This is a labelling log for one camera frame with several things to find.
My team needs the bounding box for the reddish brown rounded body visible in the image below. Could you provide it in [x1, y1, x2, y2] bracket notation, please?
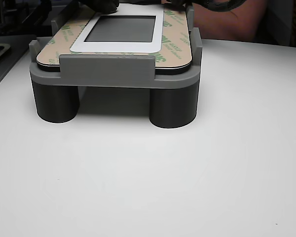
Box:
[193, 3, 267, 41]

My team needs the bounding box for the gray plastic jig fixture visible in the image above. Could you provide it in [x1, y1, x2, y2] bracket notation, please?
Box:
[29, 4, 203, 129]

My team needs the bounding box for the gray metal plate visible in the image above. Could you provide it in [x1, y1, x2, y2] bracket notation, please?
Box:
[0, 34, 38, 95]

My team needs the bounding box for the white panel with gray window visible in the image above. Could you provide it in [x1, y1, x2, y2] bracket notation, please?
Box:
[36, 2, 193, 76]

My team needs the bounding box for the dark idle robot wrist assembly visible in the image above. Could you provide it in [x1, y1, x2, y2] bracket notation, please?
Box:
[161, 0, 213, 8]

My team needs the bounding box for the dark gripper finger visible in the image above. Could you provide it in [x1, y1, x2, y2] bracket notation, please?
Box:
[77, 0, 120, 14]

